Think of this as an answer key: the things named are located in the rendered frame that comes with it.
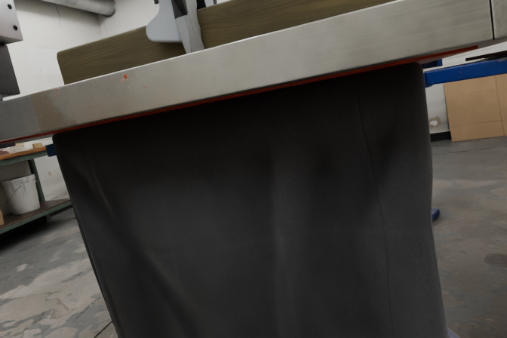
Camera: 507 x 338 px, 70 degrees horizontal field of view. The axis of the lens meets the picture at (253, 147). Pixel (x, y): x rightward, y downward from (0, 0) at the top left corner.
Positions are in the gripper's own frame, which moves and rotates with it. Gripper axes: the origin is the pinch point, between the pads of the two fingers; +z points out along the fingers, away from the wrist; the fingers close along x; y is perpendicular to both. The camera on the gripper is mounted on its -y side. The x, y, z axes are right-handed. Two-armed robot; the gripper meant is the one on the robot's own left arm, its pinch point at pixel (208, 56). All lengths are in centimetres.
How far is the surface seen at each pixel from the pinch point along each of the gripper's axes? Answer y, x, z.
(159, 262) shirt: 11.7, 2.3, 23.2
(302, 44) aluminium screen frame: -12.7, 12.2, 3.0
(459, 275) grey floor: -39, -133, 100
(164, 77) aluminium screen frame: -1.1, 12.2, 2.7
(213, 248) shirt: 3.6, 2.6, 21.8
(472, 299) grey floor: -40, -113, 100
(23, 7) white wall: 376, -326, -174
